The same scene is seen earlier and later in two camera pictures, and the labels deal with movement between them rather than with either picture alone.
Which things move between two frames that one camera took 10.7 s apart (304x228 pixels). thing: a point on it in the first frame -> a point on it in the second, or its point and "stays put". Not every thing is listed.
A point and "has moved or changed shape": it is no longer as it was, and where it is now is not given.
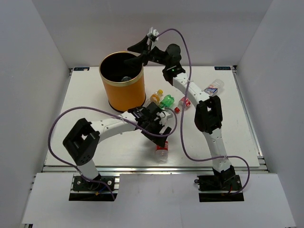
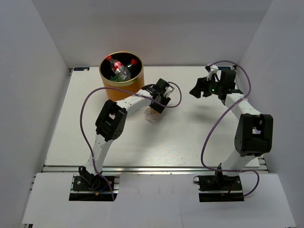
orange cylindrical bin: x=125 y=82 stays put
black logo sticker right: x=222 y=68 stays put
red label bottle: x=161 y=153 -> x=133 y=62
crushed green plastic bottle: x=168 y=100 has moved or changed shape
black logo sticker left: x=81 y=69 stays put
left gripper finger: x=159 y=139 -> x=157 y=107
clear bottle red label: x=181 y=103 -> x=118 y=68
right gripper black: x=137 y=61 -> x=202 y=85
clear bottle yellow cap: x=155 y=97 has moved or changed shape
